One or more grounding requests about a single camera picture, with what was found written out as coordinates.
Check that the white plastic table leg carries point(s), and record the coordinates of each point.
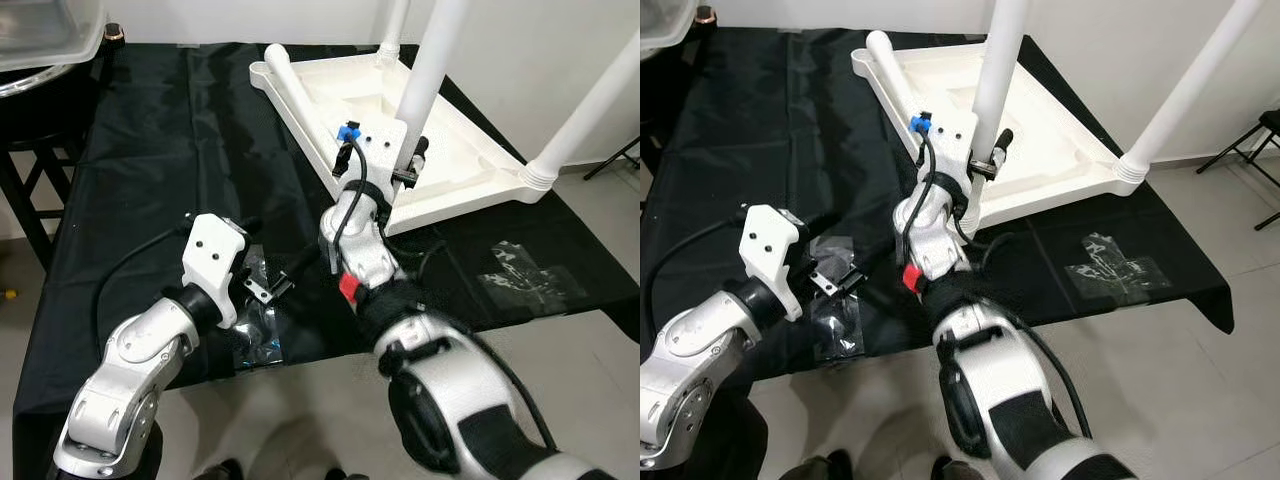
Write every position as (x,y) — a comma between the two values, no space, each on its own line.
(300,100)
(895,75)
(392,30)
(1190,85)
(1000,80)
(590,110)
(430,60)

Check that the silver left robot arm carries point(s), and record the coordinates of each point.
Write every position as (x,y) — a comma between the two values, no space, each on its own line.
(130,380)
(690,370)

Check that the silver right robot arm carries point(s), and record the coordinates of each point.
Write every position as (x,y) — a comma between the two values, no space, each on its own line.
(1010,380)
(440,390)

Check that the white ribbed plastic tabletop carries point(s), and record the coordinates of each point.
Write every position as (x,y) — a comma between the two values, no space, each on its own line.
(470,170)
(1060,150)

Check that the black tablecloth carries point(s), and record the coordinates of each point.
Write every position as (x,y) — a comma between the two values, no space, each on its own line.
(760,120)
(150,150)

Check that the clear tape patch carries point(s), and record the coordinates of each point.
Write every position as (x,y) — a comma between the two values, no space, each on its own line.
(530,278)
(1115,265)

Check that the silver robot left leg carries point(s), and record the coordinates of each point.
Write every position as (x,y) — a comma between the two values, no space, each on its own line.
(220,470)
(828,466)

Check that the silver robot leg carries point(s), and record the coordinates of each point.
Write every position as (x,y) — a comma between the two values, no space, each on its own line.
(220,470)
(958,468)
(828,466)
(345,474)

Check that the black folding chair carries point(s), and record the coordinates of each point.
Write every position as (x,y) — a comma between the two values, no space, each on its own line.
(615,155)
(1245,150)

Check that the silver robot right leg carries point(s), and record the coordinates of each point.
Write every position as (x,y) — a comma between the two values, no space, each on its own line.
(345,474)
(958,468)

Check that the black metal stool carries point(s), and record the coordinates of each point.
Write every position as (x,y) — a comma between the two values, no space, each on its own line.
(20,190)

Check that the black wok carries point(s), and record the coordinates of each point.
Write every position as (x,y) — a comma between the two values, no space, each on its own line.
(60,80)
(705,16)

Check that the stainless steel container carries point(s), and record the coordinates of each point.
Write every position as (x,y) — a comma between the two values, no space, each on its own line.
(665,20)
(40,30)

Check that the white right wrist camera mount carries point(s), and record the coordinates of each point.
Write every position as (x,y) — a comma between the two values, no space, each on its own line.
(375,150)
(950,140)

